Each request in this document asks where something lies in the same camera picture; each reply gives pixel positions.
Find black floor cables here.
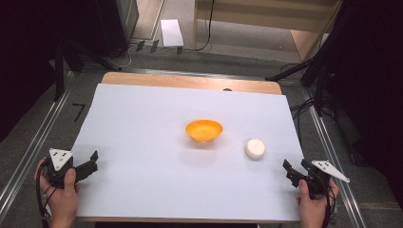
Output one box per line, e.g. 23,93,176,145
288,96,319,144

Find metal floor rail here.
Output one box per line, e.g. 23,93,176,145
301,86,368,228
0,71,76,219

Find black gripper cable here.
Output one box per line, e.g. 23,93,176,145
320,184,339,228
35,162,53,228

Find black hanging cable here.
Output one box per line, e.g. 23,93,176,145
192,0,217,52

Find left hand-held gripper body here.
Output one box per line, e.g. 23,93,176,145
42,147,79,190

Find person's left hand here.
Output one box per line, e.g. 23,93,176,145
34,157,82,228

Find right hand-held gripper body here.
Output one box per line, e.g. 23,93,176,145
300,159,351,201

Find orange plastic bowl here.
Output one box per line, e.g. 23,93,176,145
184,119,224,143

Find wooden table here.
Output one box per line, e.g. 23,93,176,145
75,71,283,224

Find black cabinet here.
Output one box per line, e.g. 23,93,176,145
93,0,140,59

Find white floor cable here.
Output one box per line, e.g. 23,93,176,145
106,43,136,68

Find black metal stand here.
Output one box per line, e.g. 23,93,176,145
52,40,124,103
265,47,336,118

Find white round block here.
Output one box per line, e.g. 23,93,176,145
243,138,267,162

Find white flat box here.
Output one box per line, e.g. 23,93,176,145
160,19,185,48

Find white paper sheet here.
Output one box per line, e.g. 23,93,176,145
71,83,306,222

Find person's right hand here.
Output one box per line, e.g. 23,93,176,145
295,179,340,228

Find wooden shelf frame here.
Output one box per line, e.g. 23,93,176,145
191,0,345,63

